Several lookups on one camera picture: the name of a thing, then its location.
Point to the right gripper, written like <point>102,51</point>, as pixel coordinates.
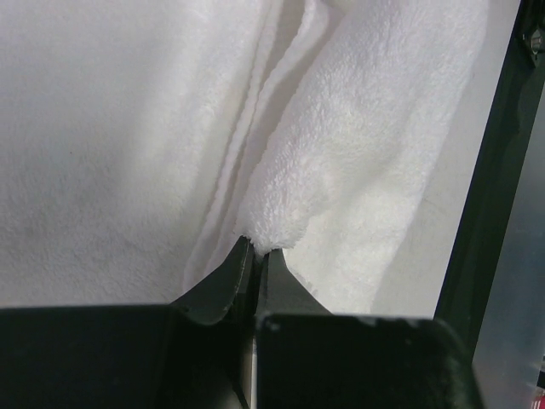
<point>472,266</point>

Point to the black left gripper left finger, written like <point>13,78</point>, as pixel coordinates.
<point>119,356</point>

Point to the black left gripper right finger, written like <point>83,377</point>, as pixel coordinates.
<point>307,357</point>

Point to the white towel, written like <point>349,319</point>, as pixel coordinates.
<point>141,139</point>

